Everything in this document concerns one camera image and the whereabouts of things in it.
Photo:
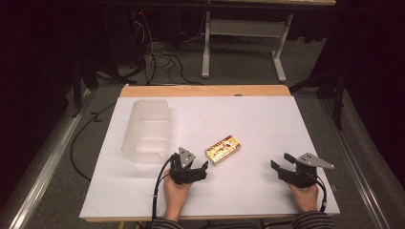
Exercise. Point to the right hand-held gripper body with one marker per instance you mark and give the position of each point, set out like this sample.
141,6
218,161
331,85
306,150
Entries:
302,173

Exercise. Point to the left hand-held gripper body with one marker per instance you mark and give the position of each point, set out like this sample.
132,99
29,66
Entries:
183,171

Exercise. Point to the person's right hand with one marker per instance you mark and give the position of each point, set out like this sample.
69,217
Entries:
305,197

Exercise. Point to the person's left hand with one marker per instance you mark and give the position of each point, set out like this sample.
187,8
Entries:
175,197

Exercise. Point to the small colourful printed box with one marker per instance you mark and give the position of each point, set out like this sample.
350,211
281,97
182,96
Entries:
223,149

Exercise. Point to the white table sheet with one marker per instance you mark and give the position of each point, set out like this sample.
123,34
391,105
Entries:
254,127

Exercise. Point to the translucent plastic container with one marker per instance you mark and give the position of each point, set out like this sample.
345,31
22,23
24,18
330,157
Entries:
147,132

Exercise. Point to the black metal stand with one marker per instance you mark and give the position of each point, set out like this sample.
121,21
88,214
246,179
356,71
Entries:
334,92
83,86

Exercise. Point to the aluminium floor rail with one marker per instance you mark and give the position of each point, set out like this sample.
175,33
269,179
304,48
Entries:
359,159
38,178

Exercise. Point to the white metal desk frame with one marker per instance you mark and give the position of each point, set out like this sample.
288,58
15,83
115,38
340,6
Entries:
245,28

